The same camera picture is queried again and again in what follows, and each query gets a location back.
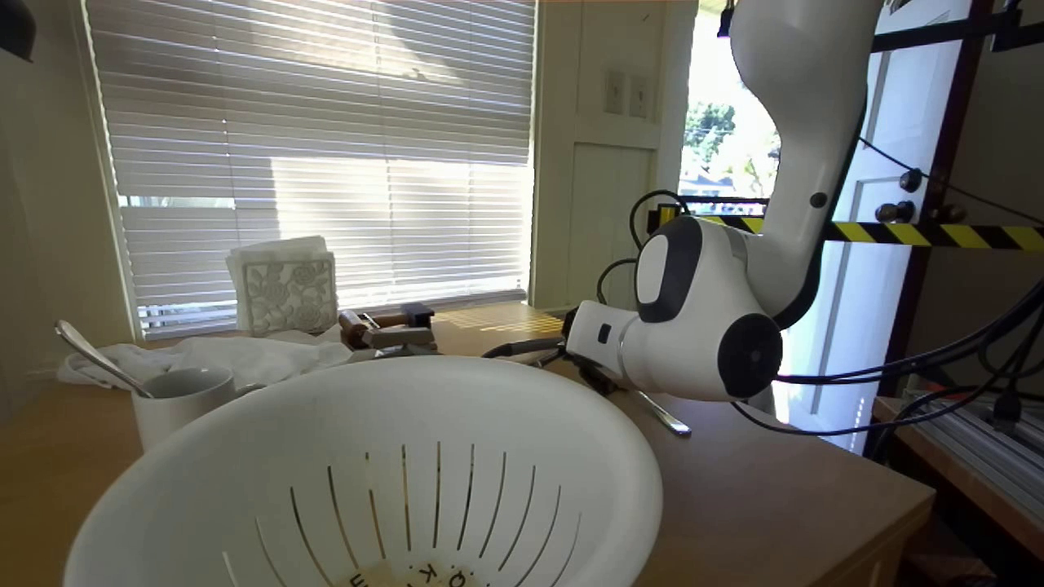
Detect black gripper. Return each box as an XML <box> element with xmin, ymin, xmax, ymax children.
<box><xmin>577</xmin><ymin>362</ymin><xmax>626</xmax><ymax>398</ymax></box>

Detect silver fork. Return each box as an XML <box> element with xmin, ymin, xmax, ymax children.
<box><xmin>631</xmin><ymin>384</ymin><xmax>696</xmax><ymax>439</ymax></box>

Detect steel block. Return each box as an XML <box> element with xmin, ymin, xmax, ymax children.
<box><xmin>363</xmin><ymin>323</ymin><xmax>441</xmax><ymax>358</ymax></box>

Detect white plastic colander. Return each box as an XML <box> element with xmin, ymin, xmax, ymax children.
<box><xmin>62</xmin><ymin>356</ymin><xmax>666</xmax><ymax>587</ymax></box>

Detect white glazed entry door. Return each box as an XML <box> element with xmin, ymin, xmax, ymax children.
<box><xmin>678</xmin><ymin>0</ymin><xmax>983</xmax><ymax>454</ymax></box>

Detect white crumpled cloth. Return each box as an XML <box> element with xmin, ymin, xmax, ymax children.
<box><xmin>58</xmin><ymin>323</ymin><xmax>356</xmax><ymax>393</ymax></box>

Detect wooden side shelf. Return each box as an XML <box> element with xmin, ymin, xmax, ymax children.
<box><xmin>873</xmin><ymin>388</ymin><xmax>1044</xmax><ymax>561</ymax></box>

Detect yellow black hazard bar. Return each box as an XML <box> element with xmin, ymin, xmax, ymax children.
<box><xmin>656</xmin><ymin>205</ymin><xmax>1044</xmax><ymax>255</ymax></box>

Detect large slatted window blind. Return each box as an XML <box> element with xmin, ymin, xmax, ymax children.
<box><xmin>78</xmin><ymin>0</ymin><xmax>541</xmax><ymax>338</ymax></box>

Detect white mug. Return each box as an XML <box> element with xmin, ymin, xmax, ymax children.
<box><xmin>128</xmin><ymin>365</ymin><xmax>238</xmax><ymax>454</ymax></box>

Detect metal spoon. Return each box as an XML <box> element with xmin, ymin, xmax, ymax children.
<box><xmin>51</xmin><ymin>316</ymin><xmax>155</xmax><ymax>400</ymax></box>

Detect light switch plate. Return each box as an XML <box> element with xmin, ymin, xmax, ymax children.
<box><xmin>600</xmin><ymin>64</ymin><xmax>656</xmax><ymax>123</ymax></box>

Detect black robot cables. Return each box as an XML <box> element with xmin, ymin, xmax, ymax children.
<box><xmin>591</xmin><ymin>127</ymin><xmax>1044</xmax><ymax>442</ymax></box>

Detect black metal frame post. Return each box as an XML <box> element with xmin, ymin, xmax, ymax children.
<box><xmin>876</xmin><ymin>0</ymin><xmax>999</xmax><ymax>398</ymax></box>

